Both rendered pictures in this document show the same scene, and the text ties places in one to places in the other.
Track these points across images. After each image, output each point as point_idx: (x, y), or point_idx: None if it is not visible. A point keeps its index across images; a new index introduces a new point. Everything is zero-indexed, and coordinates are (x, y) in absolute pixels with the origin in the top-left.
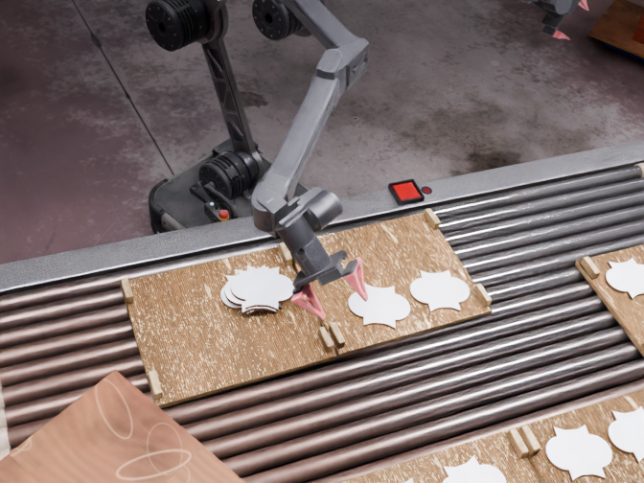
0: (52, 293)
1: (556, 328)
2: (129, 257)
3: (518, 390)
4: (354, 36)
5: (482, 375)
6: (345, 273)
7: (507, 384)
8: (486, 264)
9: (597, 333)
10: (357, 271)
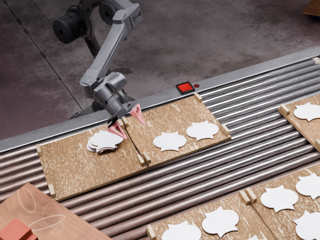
0: (2, 156)
1: (267, 141)
2: (42, 135)
3: (247, 174)
4: (132, 4)
5: (226, 168)
6: (129, 110)
7: (240, 171)
8: (228, 115)
9: (290, 141)
10: (138, 110)
